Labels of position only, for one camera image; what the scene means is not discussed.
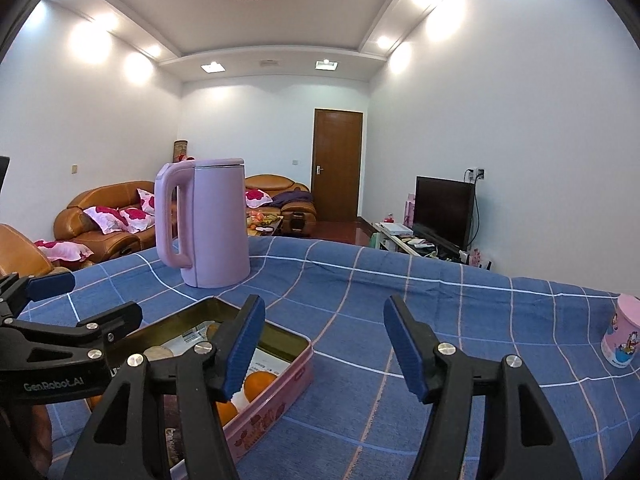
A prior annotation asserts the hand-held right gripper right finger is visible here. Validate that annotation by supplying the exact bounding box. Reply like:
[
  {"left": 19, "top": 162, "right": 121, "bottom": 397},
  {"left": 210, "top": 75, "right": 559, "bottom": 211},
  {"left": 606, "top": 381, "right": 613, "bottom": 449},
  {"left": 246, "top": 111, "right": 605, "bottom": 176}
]
[{"left": 383, "top": 294, "right": 583, "bottom": 480}]

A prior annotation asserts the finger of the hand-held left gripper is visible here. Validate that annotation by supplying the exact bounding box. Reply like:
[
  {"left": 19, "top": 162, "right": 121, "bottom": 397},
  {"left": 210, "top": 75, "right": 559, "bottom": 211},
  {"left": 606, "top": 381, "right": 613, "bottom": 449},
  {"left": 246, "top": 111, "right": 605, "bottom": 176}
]
[
  {"left": 15, "top": 301, "right": 143, "bottom": 361},
  {"left": 0, "top": 271, "right": 77, "bottom": 318}
]

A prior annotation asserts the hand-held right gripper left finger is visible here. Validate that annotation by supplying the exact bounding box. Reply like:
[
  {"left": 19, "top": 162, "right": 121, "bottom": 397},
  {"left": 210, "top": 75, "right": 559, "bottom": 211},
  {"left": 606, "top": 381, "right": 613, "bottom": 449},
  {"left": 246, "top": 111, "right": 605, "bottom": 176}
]
[{"left": 65, "top": 294, "right": 267, "bottom": 480}]

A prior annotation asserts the orange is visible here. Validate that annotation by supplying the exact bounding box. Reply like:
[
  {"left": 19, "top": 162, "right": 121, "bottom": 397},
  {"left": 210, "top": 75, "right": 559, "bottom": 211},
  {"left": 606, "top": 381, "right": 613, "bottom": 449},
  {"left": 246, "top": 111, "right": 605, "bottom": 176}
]
[
  {"left": 243, "top": 371, "right": 277, "bottom": 401},
  {"left": 215, "top": 400, "right": 240, "bottom": 428}
]

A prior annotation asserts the pink metal tin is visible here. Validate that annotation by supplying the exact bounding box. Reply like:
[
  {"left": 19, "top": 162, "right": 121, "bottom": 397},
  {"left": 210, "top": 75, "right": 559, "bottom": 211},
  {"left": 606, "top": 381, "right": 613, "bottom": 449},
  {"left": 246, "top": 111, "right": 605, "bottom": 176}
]
[{"left": 87, "top": 296, "right": 315, "bottom": 466}]

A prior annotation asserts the person's left hand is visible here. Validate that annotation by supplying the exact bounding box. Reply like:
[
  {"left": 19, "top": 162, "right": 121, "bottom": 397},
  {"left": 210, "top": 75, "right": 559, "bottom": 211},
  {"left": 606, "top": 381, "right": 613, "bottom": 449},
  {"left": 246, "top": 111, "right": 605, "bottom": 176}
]
[{"left": 0, "top": 402, "right": 53, "bottom": 480}]

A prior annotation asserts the brown leather sofa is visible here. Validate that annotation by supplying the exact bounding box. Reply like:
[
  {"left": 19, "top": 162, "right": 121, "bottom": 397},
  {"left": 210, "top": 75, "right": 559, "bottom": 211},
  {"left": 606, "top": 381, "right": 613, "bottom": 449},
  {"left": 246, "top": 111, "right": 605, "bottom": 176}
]
[
  {"left": 0, "top": 223, "right": 73, "bottom": 281},
  {"left": 54, "top": 180, "right": 177, "bottom": 261}
]

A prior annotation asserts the blue checked tablecloth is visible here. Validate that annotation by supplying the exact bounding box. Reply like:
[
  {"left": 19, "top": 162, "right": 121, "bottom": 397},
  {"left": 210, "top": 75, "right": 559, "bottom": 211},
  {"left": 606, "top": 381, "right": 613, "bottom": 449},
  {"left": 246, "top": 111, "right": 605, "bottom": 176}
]
[{"left": 15, "top": 235, "right": 640, "bottom": 480}]

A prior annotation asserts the white TV stand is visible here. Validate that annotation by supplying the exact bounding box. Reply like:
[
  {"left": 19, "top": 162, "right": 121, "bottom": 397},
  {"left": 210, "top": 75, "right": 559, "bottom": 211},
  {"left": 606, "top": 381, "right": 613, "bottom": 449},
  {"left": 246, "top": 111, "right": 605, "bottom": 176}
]
[{"left": 372, "top": 220, "right": 493, "bottom": 268}]

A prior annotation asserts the coffee table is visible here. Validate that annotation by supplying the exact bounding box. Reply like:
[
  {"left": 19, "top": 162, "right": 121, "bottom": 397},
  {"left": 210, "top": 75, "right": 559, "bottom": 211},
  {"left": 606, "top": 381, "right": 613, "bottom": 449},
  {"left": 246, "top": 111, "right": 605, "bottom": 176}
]
[{"left": 247, "top": 212, "right": 286, "bottom": 238}]

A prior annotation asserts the pink electric kettle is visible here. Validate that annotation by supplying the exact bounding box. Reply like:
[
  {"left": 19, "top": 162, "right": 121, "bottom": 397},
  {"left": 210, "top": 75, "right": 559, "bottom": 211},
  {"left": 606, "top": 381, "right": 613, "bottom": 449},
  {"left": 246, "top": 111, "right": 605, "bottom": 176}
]
[{"left": 154, "top": 158, "right": 251, "bottom": 289}]

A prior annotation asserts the black television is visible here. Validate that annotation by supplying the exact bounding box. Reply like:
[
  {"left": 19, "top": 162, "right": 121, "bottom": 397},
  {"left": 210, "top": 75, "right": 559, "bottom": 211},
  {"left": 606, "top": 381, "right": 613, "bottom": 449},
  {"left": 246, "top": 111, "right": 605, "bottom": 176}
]
[{"left": 413, "top": 176, "right": 476, "bottom": 252}]

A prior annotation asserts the brown leather armchair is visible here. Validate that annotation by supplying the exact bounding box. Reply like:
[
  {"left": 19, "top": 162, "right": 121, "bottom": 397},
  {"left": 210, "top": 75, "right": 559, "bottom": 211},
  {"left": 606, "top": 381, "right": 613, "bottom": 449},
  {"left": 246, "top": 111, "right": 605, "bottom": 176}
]
[{"left": 245, "top": 174, "right": 317, "bottom": 236}]

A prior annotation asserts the purple cloth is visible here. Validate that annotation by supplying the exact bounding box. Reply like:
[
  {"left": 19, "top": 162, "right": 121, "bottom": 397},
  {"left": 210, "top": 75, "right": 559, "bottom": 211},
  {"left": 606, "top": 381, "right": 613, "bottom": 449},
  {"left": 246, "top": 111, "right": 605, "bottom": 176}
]
[{"left": 272, "top": 190, "right": 312, "bottom": 206}]

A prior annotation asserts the brown wooden door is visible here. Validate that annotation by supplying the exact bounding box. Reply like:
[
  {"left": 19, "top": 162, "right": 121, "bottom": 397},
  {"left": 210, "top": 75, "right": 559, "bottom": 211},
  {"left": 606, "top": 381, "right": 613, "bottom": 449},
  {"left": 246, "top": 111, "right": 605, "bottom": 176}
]
[{"left": 313, "top": 108, "right": 364, "bottom": 222}]

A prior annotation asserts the pink cartoon cup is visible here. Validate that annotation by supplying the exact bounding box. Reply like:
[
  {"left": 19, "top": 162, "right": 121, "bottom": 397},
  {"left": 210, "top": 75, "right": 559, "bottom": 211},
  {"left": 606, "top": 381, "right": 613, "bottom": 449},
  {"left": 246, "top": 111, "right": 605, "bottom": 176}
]
[{"left": 601, "top": 295, "right": 640, "bottom": 369}]

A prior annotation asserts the black power cable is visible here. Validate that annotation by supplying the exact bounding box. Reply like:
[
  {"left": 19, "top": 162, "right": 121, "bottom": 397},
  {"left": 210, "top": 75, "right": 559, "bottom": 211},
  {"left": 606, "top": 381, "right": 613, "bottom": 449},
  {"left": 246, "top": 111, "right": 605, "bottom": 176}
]
[{"left": 472, "top": 180, "right": 484, "bottom": 251}]

